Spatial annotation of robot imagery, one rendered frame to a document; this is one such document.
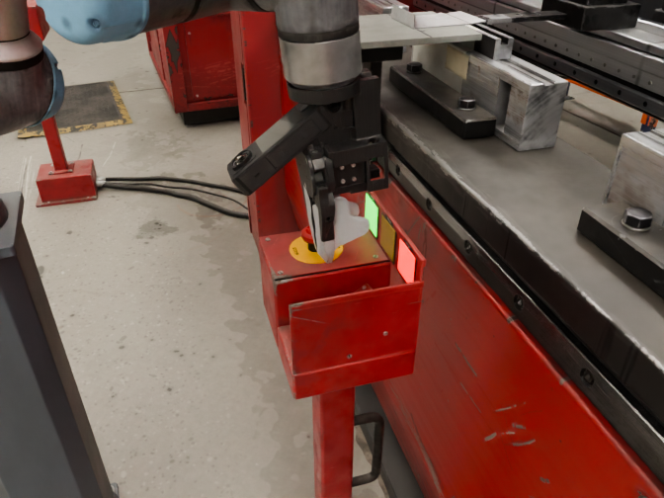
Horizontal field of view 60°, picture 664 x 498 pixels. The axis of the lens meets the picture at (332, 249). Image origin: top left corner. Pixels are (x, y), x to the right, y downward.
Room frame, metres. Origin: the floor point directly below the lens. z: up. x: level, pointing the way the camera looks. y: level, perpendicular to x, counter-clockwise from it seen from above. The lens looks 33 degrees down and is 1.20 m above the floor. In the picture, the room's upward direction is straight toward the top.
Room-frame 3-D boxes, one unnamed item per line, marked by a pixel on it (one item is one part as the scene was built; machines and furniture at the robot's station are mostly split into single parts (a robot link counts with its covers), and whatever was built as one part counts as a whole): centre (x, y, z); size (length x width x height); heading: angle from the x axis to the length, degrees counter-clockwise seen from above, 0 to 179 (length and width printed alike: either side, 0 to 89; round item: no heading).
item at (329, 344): (0.61, 0.00, 0.75); 0.20 x 0.16 x 0.18; 16
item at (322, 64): (0.56, 0.01, 1.06); 0.08 x 0.08 x 0.05
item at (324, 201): (0.53, 0.01, 0.92); 0.05 x 0.02 x 0.09; 16
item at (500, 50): (0.98, -0.23, 0.98); 0.20 x 0.03 x 0.03; 16
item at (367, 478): (0.63, -0.06, 0.40); 0.06 x 0.02 x 0.18; 106
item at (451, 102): (0.95, -0.18, 0.89); 0.30 x 0.05 x 0.03; 16
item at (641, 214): (0.50, -0.31, 0.91); 0.03 x 0.03 x 0.02
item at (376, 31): (0.96, -0.08, 1.00); 0.26 x 0.18 x 0.01; 106
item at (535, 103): (0.95, -0.24, 0.92); 0.39 x 0.06 x 0.10; 16
